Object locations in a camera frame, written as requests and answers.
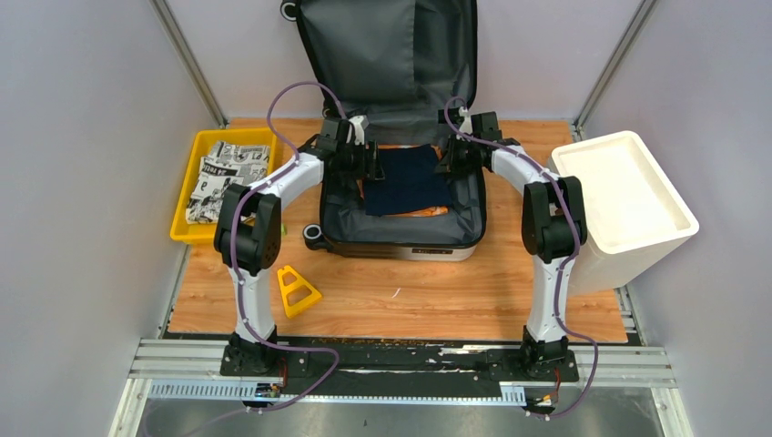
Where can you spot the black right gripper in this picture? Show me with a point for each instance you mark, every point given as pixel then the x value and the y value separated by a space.
pixel 451 165

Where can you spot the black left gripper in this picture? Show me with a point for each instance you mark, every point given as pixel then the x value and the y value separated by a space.
pixel 370 168

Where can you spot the orange garment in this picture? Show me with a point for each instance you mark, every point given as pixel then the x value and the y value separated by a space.
pixel 428 212

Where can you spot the navy blue garment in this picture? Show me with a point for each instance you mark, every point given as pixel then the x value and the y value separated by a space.
pixel 407 181

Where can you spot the space astronaut hardshell suitcase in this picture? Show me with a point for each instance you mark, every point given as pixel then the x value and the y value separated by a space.
pixel 397 63

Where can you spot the newspaper print cloth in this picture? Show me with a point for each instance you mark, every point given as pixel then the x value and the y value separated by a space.
pixel 224 165

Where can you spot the white drawer storage box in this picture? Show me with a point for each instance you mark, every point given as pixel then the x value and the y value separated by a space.
pixel 635 216

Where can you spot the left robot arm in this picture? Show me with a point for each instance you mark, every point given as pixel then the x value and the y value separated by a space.
pixel 248 234

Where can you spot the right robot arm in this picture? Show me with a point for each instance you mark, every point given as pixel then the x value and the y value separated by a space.
pixel 553 227

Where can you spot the yellow triangular plastic stand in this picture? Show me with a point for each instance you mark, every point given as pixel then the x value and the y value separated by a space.
pixel 297 293

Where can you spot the yellow plastic tray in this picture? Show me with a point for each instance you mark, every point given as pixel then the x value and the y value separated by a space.
pixel 196 234

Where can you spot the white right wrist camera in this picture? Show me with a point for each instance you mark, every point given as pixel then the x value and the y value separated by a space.
pixel 465 122

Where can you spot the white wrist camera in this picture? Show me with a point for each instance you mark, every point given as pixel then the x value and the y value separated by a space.
pixel 465 122
pixel 358 126

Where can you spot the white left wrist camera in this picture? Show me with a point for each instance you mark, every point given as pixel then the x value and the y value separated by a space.
pixel 358 126

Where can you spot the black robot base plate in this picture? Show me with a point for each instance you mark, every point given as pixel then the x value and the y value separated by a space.
pixel 400 368

